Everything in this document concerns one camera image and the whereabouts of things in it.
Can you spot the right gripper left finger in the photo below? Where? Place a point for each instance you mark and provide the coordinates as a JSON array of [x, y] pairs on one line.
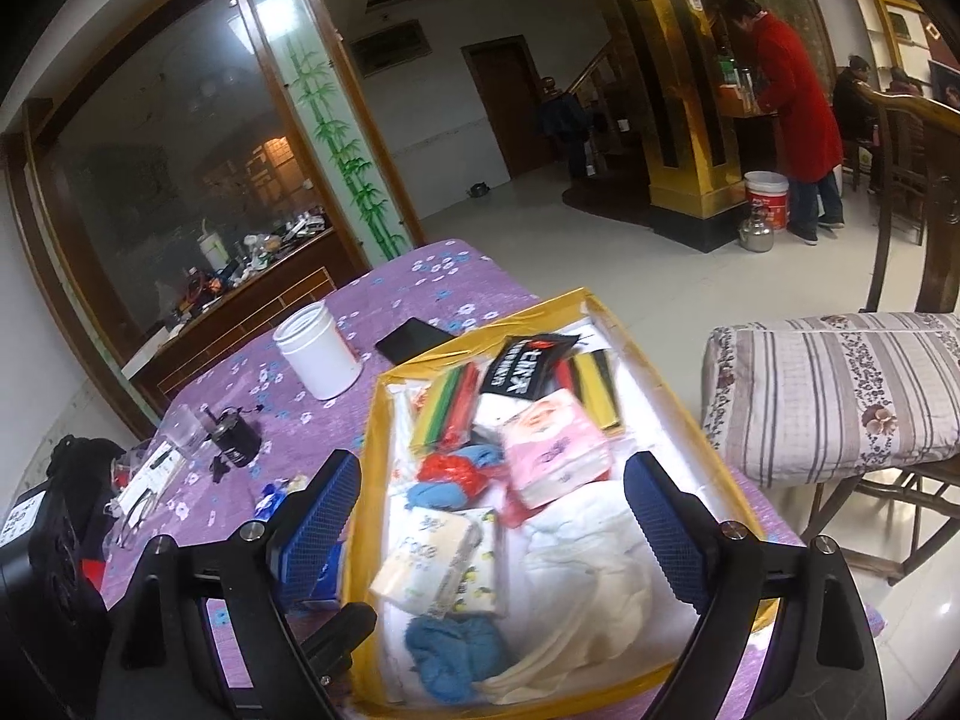
[[199, 632]]

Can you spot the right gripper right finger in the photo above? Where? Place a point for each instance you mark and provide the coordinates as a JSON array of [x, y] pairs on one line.
[[821, 661]]

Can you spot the blue Vinda tissue pack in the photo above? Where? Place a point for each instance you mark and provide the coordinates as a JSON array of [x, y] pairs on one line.
[[308, 522]]

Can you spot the white cloth towel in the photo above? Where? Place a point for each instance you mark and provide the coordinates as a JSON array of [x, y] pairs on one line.
[[586, 613]]

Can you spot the blue towel cloth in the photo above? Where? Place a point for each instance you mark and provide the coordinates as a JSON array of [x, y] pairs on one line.
[[452, 655]]

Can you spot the lemon print tissue pack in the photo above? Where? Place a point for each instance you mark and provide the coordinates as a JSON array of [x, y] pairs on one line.
[[442, 564]]

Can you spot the blue cloth red bag bundle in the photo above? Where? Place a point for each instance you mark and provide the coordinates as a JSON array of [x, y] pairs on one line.
[[450, 482]]

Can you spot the colourful sponge pack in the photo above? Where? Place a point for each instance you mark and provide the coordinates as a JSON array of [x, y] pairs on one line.
[[454, 408]]

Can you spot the pink rose tissue pack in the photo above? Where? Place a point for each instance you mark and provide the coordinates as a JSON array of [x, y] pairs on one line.
[[552, 448]]

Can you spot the black snack packet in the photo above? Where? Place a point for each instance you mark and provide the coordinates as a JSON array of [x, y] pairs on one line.
[[525, 365]]

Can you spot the eyeglasses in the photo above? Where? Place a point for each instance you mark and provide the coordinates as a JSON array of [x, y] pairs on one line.
[[126, 522]]

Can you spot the white notebook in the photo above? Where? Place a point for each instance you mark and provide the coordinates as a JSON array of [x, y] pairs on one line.
[[152, 477]]

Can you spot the black bag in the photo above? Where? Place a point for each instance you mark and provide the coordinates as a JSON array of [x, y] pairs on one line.
[[81, 469]]

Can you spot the purple floral tablecloth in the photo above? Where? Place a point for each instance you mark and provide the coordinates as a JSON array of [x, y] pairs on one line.
[[448, 285]]

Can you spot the black round device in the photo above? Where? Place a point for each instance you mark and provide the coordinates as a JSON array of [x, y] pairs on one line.
[[235, 440]]

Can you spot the clear plastic cup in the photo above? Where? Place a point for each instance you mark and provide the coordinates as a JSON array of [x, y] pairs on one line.
[[183, 429]]

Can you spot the striped cushion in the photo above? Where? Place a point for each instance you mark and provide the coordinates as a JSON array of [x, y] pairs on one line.
[[803, 401]]

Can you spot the white plastic jar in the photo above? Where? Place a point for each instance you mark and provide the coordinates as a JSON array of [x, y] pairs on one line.
[[314, 346]]

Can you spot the yellow cardboard box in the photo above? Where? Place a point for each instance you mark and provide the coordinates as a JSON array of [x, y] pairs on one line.
[[384, 680]]

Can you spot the black smartphone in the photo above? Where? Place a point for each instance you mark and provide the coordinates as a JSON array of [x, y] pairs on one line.
[[413, 338]]

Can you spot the metal kettle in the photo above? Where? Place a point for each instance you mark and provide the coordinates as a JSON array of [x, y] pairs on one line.
[[756, 234]]

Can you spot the wooden glass cabinet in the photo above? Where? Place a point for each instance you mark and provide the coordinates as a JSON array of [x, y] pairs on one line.
[[142, 138]]

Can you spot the red white bucket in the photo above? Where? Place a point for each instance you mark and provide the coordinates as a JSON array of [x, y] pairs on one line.
[[770, 190]]

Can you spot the person in red coat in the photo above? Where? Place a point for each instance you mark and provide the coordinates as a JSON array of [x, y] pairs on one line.
[[790, 88]]

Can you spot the seated person in black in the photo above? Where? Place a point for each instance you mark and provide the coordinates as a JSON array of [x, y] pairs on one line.
[[853, 113]]

